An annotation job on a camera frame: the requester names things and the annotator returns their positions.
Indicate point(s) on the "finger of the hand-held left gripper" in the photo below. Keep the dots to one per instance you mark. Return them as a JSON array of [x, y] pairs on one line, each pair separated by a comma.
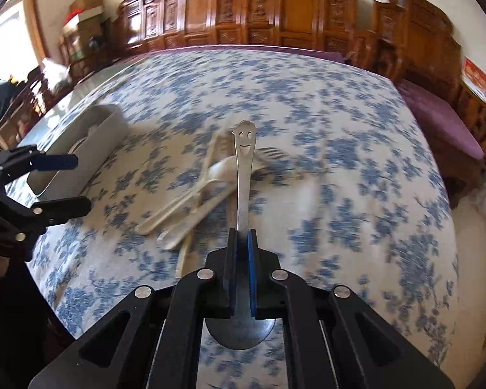
[[64, 207], [58, 162]]

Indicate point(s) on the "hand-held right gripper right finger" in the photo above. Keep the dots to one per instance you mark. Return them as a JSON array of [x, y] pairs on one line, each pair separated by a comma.
[[251, 275]]

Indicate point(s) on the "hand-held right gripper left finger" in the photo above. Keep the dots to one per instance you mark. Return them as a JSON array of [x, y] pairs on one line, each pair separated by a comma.
[[231, 275]]

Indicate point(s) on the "rectangular metal tin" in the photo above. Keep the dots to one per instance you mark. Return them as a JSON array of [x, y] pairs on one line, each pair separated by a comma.
[[105, 133]]

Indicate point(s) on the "cream plastic fork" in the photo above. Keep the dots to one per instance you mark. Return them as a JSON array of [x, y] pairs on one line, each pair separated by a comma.
[[194, 210]]

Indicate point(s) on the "smiley face metal spoon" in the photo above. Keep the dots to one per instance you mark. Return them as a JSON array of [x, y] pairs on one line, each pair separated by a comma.
[[243, 170]]

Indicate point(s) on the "cream plastic spoon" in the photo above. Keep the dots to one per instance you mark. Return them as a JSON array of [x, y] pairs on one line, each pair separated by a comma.
[[220, 170]]

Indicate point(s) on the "metal fork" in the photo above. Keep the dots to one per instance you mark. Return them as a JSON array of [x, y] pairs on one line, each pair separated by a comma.
[[271, 156]]

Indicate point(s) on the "wooden dining chair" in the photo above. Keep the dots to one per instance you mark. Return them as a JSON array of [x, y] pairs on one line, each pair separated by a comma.
[[20, 109]]

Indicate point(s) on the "white plastic bag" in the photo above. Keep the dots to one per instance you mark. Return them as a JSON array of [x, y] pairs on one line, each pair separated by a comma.
[[54, 71]]

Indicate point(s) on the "large cardboard box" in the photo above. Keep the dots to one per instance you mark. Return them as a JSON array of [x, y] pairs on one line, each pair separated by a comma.
[[85, 40]]

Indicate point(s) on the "blue floral tablecloth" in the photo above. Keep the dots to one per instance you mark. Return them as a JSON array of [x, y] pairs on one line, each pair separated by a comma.
[[348, 170]]

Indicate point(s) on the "brown cardboard box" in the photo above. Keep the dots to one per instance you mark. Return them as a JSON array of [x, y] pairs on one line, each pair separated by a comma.
[[87, 0]]

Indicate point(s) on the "long purple sofa cushion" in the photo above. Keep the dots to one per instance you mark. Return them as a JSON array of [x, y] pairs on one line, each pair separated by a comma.
[[267, 50]]

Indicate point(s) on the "long carved wooden sofa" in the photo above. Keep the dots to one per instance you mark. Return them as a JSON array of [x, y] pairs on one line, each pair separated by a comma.
[[243, 8]]

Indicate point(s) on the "purple armchair cushion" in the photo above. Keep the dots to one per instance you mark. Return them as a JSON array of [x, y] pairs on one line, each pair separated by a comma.
[[437, 117]]

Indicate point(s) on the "grey fluffy thing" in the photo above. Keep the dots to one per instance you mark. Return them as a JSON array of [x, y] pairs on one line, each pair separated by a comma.
[[484, 188]]

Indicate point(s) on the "carved wooden armchair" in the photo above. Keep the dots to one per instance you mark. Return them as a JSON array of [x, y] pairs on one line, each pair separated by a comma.
[[413, 32]]

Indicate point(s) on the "red box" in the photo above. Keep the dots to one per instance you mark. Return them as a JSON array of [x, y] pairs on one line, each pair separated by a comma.
[[474, 73]]

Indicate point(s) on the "wooden door frame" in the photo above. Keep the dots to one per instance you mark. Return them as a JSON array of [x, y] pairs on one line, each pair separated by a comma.
[[38, 20]]

